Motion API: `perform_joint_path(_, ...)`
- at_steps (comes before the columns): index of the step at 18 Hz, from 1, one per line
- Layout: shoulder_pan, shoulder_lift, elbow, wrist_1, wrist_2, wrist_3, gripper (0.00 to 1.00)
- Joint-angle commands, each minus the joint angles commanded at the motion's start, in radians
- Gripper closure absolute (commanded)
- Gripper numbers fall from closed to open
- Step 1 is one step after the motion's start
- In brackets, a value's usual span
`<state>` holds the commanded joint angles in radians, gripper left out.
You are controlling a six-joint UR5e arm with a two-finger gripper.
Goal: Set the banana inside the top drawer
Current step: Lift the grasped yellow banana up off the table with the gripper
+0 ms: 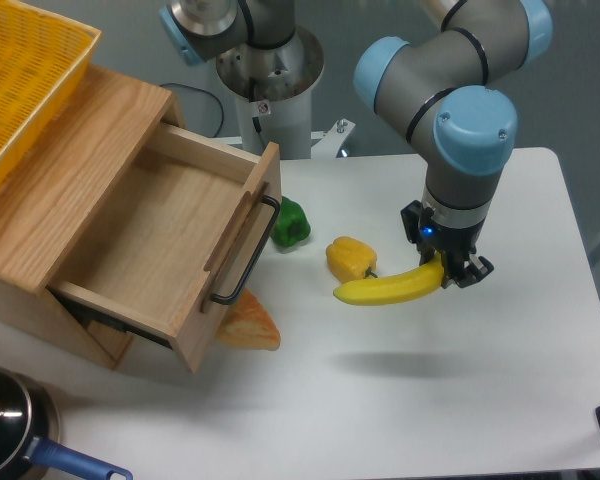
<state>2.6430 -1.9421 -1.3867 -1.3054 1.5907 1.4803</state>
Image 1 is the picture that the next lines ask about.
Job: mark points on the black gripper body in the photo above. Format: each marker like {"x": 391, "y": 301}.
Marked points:
{"x": 420, "y": 226}

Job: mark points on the yellow banana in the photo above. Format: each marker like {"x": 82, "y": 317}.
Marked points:
{"x": 404, "y": 287}

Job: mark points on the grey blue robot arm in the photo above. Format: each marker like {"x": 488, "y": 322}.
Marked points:
{"x": 435, "y": 95}

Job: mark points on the open wooden top drawer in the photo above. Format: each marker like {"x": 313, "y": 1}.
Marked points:
{"x": 175, "y": 241}

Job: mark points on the wooden drawer cabinet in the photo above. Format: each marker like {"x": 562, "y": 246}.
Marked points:
{"x": 54, "y": 193}

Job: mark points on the yellow bell pepper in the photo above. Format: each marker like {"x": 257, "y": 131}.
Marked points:
{"x": 350, "y": 259}

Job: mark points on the green bell pepper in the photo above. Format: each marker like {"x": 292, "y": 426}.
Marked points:
{"x": 292, "y": 225}

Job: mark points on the orange bread wedge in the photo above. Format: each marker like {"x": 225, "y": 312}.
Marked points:
{"x": 247, "y": 325}

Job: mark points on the yellow plastic basket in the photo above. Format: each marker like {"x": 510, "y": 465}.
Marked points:
{"x": 43, "y": 57}

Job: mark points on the white metal bracket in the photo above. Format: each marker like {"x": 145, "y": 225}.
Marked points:
{"x": 334, "y": 142}

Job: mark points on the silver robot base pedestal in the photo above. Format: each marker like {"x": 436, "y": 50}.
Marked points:
{"x": 272, "y": 91}

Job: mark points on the black pot with blue handle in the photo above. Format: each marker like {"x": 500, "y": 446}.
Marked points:
{"x": 29, "y": 436}

